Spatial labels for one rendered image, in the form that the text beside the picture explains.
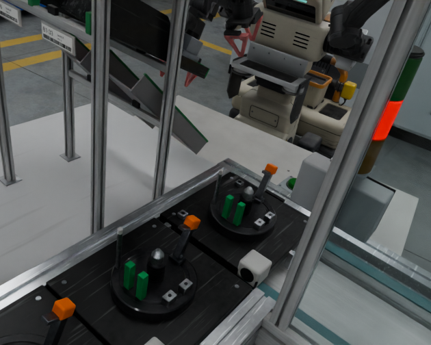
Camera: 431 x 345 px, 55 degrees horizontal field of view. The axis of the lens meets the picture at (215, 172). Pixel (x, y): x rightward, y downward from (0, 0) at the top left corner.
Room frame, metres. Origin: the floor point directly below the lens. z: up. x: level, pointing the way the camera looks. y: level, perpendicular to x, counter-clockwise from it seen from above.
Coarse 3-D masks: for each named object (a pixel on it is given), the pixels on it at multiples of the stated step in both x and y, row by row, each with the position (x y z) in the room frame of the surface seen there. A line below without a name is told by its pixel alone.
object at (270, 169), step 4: (268, 164) 0.74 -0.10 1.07; (272, 164) 0.75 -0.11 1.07; (268, 168) 0.74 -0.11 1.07; (272, 168) 0.73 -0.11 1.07; (276, 168) 0.74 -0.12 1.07; (264, 172) 0.72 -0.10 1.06; (268, 172) 0.72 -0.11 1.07; (272, 172) 0.73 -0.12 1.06; (264, 176) 0.74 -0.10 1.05; (268, 176) 0.73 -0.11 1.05; (264, 180) 0.73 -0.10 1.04; (268, 180) 0.73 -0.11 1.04; (260, 184) 0.73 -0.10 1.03; (264, 184) 0.73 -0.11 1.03; (260, 188) 0.72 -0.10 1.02; (264, 188) 0.72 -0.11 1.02; (256, 192) 0.72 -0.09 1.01; (260, 192) 0.72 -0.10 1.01; (264, 192) 0.73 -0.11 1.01; (260, 196) 0.72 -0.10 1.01
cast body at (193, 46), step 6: (186, 30) 0.87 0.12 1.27; (186, 36) 0.84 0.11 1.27; (192, 36) 0.86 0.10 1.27; (198, 36) 0.87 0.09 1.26; (186, 42) 0.84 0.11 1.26; (192, 42) 0.84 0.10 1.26; (198, 42) 0.86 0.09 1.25; (186, 48) 0.83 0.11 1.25; (192, 48) 0.84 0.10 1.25; (198, 48) 0.86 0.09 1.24; (186, 54) 0.83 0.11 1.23; (192, 54) 0.85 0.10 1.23
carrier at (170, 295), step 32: (160, 224) 0.61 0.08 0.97; (96, 256) 0.50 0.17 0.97; (128, 256) 0.49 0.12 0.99; (160, 256) 0.46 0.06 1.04; (192, 256) 0.54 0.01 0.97; (64, 288) 0.42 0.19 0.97; (96, 288) 0.43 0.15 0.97; (128, 288) 0.42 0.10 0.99; (160, 288) 0.44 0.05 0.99; (192, 288) 0.45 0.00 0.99; (224, 288) 0.48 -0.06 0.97; (96, 320) 0.37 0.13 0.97; (128, 320) 0.39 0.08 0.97; (160, 320) 0.40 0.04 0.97; (192, 320) 0.41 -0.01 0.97
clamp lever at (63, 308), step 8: (56, 304) 0.32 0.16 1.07; (64, 304) 0.32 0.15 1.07; (72, 304) 0.32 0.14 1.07; (56, 312) 0.31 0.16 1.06; (64, 312) 0.31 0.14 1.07; (72, 312) 0.32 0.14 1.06; (48, 320) 0.30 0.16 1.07; (56, 320) 0.30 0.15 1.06; (64, 320) 0.31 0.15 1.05; (56, 328) 0.30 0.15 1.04; (48, 336) 0.30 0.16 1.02; (56, 336) 0.30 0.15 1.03; (48, 344) 0.30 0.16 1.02; (56, 344) 0.30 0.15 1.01
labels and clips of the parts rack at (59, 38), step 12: (0, 0) 0.73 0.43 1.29; (36, 0) 0.69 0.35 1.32; (0, 12) 0.74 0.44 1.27; (12, 12) 0.71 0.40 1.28; (48, 24) 0.66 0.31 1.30; (48, 36) 0.66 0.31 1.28; (60, 36) 0.64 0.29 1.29; (72, 36) 0.63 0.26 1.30; (60, 48) 0.64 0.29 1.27; (72, 48) 0.63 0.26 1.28; (72, 72) 0.90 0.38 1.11; (84, 84) 0.88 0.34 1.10; (108, 96) 0.83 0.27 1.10; (132, 108) 0.79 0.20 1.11; (156, 120) 0.76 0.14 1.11
